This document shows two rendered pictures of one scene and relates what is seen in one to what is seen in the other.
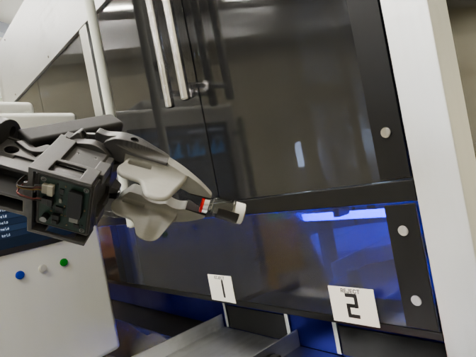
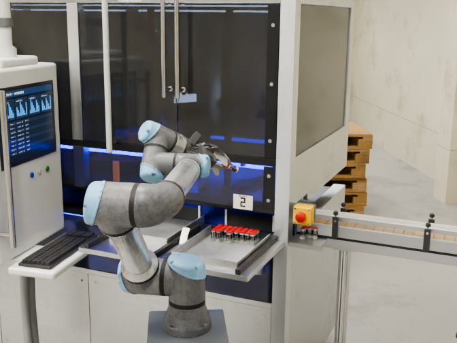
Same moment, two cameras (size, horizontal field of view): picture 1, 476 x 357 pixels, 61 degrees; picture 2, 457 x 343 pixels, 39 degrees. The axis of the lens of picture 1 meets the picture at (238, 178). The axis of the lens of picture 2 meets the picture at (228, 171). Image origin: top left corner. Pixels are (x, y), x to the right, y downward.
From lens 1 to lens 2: 194 cm
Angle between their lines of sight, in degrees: 29
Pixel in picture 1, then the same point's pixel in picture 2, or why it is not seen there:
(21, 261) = (32, 165)
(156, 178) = (222, 159)
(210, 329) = not seen: hidden behind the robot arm
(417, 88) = (283, 130)
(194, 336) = not seen: hidden behind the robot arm
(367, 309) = (248, 203)
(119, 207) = not seen: hidden behind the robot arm
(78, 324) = (50, 209)
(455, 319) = (279, 207)
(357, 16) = (268, 96)
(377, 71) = (271, 118)
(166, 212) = (217, 167)
